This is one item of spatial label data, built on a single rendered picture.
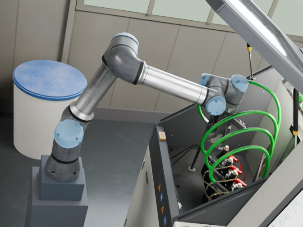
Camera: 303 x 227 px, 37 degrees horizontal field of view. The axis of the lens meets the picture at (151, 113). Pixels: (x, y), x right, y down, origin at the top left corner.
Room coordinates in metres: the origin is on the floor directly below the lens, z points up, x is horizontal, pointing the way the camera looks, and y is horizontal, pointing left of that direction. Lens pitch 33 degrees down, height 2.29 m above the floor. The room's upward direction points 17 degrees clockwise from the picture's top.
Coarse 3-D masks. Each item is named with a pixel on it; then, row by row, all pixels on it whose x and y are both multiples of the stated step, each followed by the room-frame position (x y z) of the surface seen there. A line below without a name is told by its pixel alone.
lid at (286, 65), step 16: (208, 0) 1.27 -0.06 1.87; (224, 0) 1.27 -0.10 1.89; (240, 0) 1.83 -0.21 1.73; (224, 16) 1.26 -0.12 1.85; (240, 16) 1.28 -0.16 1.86; (256, 16) 1.85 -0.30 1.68; (240, 32) 1.27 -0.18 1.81; (256, 32) 1.29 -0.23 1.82; (272, 32) 1.88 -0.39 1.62; (256, 48) 1.29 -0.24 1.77; (272, 48) 1.31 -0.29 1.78; (288, 48) 1.88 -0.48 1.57; (272, 64) 1.31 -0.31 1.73; (288, 64) 1.33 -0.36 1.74; (288, 80) 1.33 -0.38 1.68
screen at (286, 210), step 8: (296, 192) 1.22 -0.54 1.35; (288, 200) 1.22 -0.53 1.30; (296, 200) 1.20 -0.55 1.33; (280, 208) 1.22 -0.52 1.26; (288, 208) 1.20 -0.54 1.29; (296, 208) 1.18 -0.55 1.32; (272, 216) 1.22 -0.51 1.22; (280, 216) 1.20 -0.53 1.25; (288, 216) 1.17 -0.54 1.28; (296, 216) 1.15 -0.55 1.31; (264, 224) 1.22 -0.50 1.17; (272, 224) 1.19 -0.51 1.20; (280, 224) 1.17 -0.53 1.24; (288, 224) 1.15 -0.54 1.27; (296, 224) 1.13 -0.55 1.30
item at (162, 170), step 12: (156, 132) 1.89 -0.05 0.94; (156, 144) 1.83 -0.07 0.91; (156, 156) 1.77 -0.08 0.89; (168, 156) 1.72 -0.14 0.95; (156, 168) 1.71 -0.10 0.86; (168, 168) 1.63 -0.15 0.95; (156, 180) 1.66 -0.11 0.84; (168, 180) 1.56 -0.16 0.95; (156, 192) 1.60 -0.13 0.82; (168, 192) 1.48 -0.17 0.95; (156, 204) 1.55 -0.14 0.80; (168, 204) 1.42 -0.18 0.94; (168, 216) 1.37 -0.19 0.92
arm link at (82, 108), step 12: (120, 36) 1.64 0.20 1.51; (132, 36) 1.67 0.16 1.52; (108, 48) 1.62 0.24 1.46; (132, 48) 1.58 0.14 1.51; (96, 72) 1.62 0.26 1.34; (108, 72) 1.59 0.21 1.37; (96, 84) 1.59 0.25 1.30; (108, 84) 1.60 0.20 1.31; (84, 96) 1.59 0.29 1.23; (96, 96) 1.59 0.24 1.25; (72, 108) 1.59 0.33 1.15; (84, 108) 1.58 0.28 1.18; (60, 120) 1.57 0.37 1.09; (84, 120) 1.58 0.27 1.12
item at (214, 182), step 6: (234, 150) 1.45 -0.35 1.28; (240, 150) 1.45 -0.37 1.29; (264, 150) 1.47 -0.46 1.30; (222, 156) 1.44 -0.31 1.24; (228, 156) 1.44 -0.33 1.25; (216, 162) 1.43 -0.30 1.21; (210, 168) 1.44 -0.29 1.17; (264, 168) 1.49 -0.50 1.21; (210, 174) 1.43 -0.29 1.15; (264, 174) 1.49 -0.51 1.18; (222, 186) 1.45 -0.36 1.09
